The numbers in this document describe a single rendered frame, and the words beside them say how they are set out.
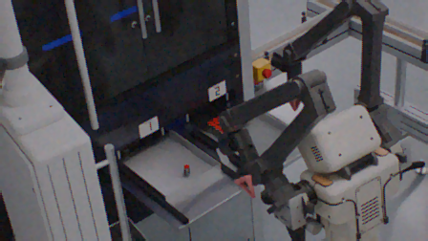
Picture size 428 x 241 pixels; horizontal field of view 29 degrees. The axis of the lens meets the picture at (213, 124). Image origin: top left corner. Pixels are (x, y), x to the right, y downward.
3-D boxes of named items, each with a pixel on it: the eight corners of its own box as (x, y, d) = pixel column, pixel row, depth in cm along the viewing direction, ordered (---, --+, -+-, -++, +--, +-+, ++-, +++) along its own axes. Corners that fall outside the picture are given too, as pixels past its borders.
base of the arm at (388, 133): (385, 149, 260) (413, 135, 265) (372, 127, 261) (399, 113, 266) (374, 158, 267) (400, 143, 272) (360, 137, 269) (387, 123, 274)
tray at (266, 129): (199, 136, 328) (198, 128, 326) (246, 108, 341) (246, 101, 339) (256, 173, 306) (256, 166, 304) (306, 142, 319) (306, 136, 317)
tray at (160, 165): (114, 162, 319) (113, 154, 317) (167, 133, 332) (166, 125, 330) (166, 203, 297) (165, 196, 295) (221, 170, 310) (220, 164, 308)
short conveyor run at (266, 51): (241, 98, 354) (239, 67, 345) (218, 84, 364) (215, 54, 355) (351, 38, 387) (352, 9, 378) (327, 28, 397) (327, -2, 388)
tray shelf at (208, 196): (104, 171, 318) (103, 167, 317) (240, 98, 351) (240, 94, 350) (180, 232, 287) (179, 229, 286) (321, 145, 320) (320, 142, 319)
